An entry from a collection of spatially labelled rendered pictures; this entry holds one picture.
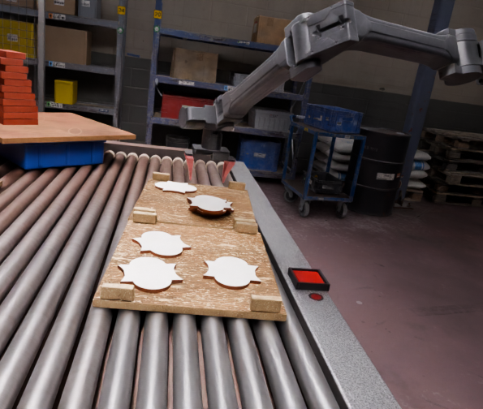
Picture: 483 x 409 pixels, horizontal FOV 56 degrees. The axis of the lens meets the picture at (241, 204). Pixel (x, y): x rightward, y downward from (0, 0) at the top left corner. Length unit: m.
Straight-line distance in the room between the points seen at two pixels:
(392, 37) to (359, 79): 5.50
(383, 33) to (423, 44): 0.12
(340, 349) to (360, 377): 0.07
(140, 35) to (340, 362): 5.41
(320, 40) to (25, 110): 1.24
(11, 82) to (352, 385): 1.50
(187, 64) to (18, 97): 3.67
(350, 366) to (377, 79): 5.90
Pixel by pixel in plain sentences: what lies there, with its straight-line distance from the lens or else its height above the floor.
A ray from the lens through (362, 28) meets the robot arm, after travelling 0.89.
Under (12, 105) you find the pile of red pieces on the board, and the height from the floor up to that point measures 1.11.
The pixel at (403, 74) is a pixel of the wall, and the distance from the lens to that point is 6.71.
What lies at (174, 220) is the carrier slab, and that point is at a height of 0.94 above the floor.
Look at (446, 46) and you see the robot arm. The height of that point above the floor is 1.45.
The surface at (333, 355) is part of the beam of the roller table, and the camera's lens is 0.82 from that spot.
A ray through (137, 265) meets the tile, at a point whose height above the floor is 0.94.
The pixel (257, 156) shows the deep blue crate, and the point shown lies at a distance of 5.54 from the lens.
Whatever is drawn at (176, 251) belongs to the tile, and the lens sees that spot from 1.02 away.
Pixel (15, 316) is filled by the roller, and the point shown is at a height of 0.91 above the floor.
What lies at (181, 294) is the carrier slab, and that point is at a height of 0.94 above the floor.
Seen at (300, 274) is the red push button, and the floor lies 0.93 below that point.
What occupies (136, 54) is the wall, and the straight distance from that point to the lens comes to 5.94.
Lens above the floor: 1.36
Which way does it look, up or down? 17 degrees down
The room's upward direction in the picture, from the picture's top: 8 degrees clockwise
